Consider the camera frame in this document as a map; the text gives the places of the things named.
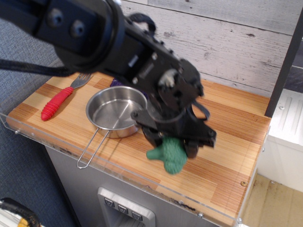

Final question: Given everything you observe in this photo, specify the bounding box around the red handled fork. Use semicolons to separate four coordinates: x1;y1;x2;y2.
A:
41;73;93;121

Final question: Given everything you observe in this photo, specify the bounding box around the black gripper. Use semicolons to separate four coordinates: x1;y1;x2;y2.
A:
131;105;216;158

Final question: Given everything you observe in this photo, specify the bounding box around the green toy broccoli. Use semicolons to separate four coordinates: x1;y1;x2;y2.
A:
146;137;187;175

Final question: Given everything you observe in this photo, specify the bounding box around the black sleeved cable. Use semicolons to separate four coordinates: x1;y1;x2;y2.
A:
0;59;76;78

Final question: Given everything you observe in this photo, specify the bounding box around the small steel saucepan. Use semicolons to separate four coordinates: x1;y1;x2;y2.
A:
76;86;147;169

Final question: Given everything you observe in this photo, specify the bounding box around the white ribbed appliance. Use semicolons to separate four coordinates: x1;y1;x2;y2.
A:
257;89;303;192

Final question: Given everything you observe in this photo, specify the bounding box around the grey cabinet with dispenser panel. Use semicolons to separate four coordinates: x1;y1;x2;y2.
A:
46;148;215;227

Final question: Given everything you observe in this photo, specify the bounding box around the purple folded towel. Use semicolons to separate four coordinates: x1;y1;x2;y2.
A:
110;78;148;99

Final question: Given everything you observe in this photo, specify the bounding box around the dark right frame post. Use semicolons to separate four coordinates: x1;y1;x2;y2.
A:
264;9;303;118

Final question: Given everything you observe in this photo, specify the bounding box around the yellow object at corner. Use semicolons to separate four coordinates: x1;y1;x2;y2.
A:
17;218;29;227

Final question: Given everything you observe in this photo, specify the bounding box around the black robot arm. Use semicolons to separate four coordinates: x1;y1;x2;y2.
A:
0;0;216;158

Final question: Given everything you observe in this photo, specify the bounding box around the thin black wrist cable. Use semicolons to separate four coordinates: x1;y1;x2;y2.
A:
190;99;211;122

